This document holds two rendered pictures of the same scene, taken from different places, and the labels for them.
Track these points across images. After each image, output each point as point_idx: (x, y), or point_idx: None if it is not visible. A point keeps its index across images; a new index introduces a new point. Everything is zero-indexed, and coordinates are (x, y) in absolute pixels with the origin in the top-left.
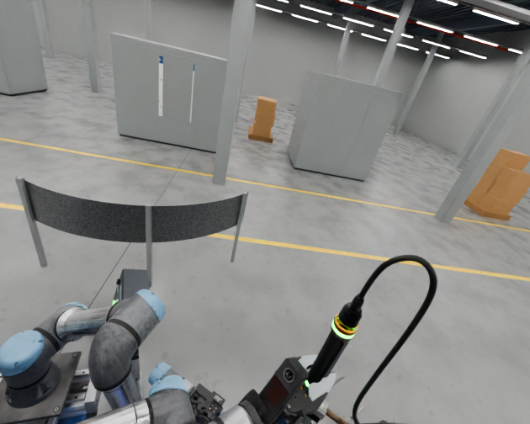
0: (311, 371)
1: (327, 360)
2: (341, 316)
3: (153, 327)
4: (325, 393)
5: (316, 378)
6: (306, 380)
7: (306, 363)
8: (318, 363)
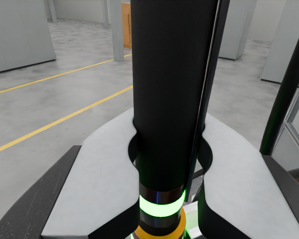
0: (149, 159)
1: (203, 9)
2: None
3: None
4: (269, 161)
5: (180, 163)
6: (148, 204)
7: (114, 143)
8: (161, 86)
